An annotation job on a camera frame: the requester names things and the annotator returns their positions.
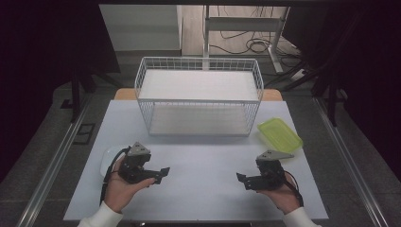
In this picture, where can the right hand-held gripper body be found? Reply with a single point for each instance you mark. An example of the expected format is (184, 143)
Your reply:
(271, 173)

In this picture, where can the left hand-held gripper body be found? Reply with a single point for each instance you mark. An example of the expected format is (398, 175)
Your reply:
(135, 170)

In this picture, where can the green plastic container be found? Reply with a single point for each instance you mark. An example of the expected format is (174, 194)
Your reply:
(280, 135)

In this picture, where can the person's left hand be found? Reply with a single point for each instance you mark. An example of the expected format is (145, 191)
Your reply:
(118, 192)

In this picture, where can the person's right hand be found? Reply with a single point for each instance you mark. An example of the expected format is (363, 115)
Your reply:
(285, 198)

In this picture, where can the white plastic container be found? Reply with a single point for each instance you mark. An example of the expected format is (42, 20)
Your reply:
(108, 159)

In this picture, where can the wooden table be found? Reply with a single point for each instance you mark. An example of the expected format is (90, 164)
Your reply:
(124, 94)

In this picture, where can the small black floor plate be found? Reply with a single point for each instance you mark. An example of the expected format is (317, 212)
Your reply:
(66, 104)

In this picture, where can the black metal stand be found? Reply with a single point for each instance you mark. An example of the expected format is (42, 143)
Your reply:
(75, 91)
(331, 94)

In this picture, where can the white power strip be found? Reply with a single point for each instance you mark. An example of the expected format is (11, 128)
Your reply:
(298, 75)

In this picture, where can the white cabinet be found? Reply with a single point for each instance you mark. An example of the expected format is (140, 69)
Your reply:
(142, 28)

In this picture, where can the black floor bracket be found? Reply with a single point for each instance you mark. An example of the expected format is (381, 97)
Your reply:
(84, 134)

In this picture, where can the aluminium rail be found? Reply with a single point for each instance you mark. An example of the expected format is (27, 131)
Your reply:
(350, 164)
(53, 164)

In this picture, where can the white metal desk frame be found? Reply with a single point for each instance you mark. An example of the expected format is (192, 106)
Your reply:
(242, 23)

